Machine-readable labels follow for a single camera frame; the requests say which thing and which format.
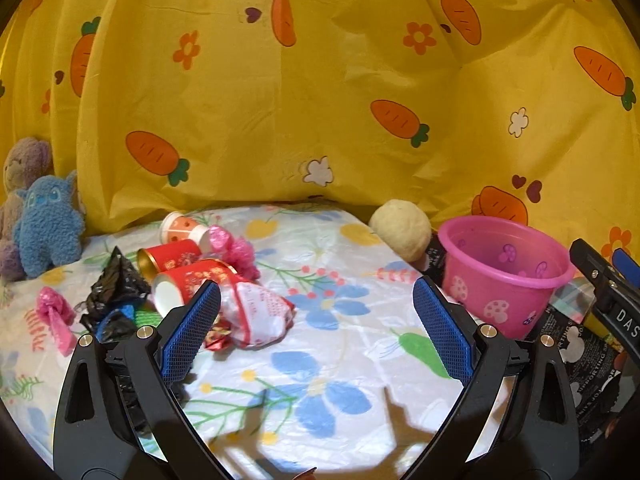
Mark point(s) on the purple plush toy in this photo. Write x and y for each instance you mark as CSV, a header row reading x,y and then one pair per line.
x,y
25,160

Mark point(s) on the clear plastic packet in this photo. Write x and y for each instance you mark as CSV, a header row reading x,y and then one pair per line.
x,y
570,300

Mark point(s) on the blue plastic scrap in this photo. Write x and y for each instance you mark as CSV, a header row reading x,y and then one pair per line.
x,y
110,321

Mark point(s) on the cream plush ball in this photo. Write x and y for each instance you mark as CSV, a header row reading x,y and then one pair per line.
x,y
400,227

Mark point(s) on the white orange print paper cup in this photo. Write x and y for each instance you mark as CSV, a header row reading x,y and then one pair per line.
x,y
177,227

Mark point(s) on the red cup with gold inside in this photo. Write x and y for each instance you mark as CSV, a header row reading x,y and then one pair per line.
x,y
175,255

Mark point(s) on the crumpled pink plastic bag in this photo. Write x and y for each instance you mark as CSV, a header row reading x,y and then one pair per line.
x,y
52,315
235,252

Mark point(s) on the black plastic bag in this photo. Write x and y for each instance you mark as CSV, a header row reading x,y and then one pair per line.
x,y
117,285

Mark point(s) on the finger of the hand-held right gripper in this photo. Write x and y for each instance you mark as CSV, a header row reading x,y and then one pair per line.
x,y
626,262
595,260

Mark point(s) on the green foam net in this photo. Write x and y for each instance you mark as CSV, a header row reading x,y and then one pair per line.
x,y
145,317

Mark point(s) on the red cup with white inside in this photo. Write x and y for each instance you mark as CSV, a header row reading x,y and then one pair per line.
x,y
195,275

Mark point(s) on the yellow carrot print curtain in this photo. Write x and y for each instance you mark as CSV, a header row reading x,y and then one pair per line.
x,y
350,85

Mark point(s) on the red foil wrapper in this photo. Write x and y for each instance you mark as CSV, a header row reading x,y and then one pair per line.
x,y
217,340

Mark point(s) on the blue plush toy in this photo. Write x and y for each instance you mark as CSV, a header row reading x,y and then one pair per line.
x,y
47,230

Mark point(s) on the black printed bag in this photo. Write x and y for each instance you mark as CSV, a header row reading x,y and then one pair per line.
x,y
580,345

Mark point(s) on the pink mushroom print bucket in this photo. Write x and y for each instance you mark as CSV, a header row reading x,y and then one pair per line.
x,y
500,305

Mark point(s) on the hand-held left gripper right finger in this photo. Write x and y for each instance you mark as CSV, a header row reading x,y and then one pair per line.
x,y
442,330

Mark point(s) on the red and white wrapper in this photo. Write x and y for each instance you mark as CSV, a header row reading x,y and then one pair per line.
x,y
260,315

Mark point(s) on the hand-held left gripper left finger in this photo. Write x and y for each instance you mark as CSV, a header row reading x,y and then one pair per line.
x,y
192,330

